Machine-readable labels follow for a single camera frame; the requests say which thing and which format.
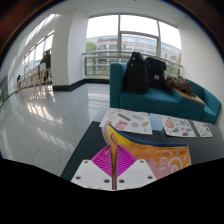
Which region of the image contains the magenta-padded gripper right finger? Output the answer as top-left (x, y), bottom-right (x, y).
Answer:
top-left (116, 145), bottom-right (158, 191)

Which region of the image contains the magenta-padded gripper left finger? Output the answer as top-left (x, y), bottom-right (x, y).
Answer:
top-left (70, 145), bottom-right (115, 191)

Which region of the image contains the yellow cartoon print towel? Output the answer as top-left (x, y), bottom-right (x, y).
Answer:
top-left (101, 123), bottom-right (193, 191)

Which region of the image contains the sticker sheet with red items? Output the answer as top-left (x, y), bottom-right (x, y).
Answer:
top-left (99, 107), bottom-right (154, 136)

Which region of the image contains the light blue paper sheet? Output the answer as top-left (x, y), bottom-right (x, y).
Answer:
top-left (148, 113), bottom-right (165, 132)

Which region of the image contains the sticker sheet with pink circle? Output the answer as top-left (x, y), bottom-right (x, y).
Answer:
top-left (160, 115), bottom-right (198, 138)

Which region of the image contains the teal sofa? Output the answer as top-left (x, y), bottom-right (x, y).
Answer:
top-left (109, 62), bottom-right (222, 125)

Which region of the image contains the sticker sheet with green items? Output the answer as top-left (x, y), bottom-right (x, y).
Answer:
top-left (192, 120), bottom-right (214, 139)

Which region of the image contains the wooden sofa side table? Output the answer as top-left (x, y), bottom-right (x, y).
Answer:
top-left (173, 87), bottom-right (207, 107)

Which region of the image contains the large black backpack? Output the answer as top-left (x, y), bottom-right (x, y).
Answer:
top-left (122, 51), bottom-right (150, 95)

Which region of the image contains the brown jacket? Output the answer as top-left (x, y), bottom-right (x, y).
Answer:
top-left (164, 75), bottom-right (196, 98)

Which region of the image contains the small black backpack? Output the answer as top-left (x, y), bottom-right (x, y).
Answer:
top-left (145, 56), bottom-right (167, 90)

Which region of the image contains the wooden balustrade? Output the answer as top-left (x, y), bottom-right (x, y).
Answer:
top-left (16, 67), bottom-right (53, 93)

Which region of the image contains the metal window railing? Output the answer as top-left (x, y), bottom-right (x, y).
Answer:
top-left (82, 50), bottom-right (184, 79)

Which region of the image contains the person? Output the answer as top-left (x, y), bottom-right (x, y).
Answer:
top-left (39, 49), bottom-right (52, 83)

